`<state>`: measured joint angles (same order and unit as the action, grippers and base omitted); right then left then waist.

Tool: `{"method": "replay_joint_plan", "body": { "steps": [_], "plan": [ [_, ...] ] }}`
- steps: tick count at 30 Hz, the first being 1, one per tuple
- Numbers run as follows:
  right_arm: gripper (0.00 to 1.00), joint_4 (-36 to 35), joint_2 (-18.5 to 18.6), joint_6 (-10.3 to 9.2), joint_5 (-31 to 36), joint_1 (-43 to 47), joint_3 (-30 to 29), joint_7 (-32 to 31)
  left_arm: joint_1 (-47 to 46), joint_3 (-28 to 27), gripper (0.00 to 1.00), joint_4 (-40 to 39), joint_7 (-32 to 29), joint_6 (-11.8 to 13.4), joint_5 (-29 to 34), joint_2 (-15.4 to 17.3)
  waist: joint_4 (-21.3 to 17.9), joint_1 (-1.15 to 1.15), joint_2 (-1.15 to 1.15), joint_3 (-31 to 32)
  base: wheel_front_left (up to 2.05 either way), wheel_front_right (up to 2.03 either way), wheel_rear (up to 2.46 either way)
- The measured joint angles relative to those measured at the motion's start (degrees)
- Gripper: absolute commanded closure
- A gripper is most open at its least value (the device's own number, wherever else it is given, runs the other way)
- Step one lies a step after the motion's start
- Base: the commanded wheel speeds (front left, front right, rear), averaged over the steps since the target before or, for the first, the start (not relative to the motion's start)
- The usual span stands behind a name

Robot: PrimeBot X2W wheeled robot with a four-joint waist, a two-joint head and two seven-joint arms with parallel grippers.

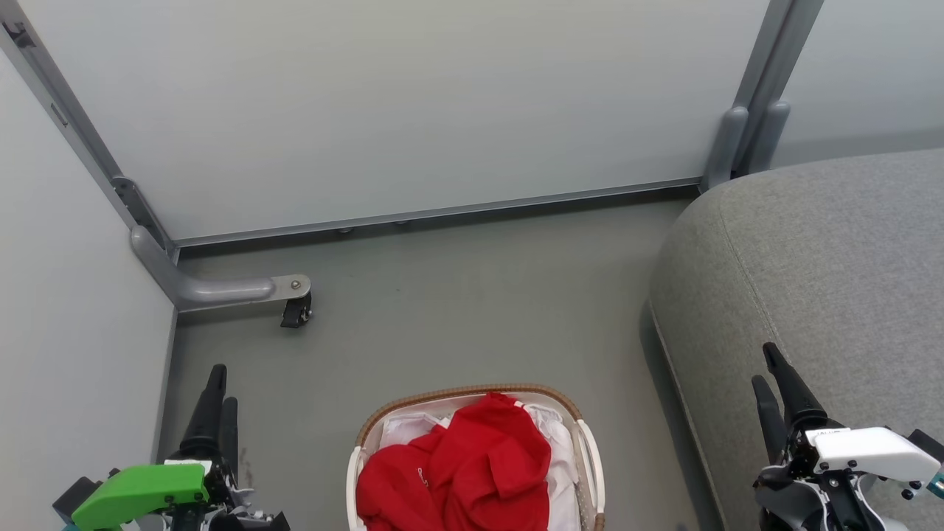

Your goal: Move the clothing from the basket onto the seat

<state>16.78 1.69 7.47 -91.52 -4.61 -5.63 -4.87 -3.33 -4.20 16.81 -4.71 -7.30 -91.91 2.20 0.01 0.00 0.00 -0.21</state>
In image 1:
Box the grey metal partition foot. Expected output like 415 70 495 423
131 225 312 312

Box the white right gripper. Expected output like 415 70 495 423
751 342 944 531

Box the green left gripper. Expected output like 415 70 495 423
53 364 290 531

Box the black caster wheel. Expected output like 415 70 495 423
280 293 313 329

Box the grey partition bottom rail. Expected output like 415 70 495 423
172 176 703 249

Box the grey fabric sofa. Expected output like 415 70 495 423
648 147 944 531

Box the red basketball jersey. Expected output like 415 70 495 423
355 392 552 531

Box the white laundry basket brown rim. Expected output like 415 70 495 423
346 383 607 531

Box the grey slanted partition frame post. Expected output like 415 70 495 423
0 18 180 263

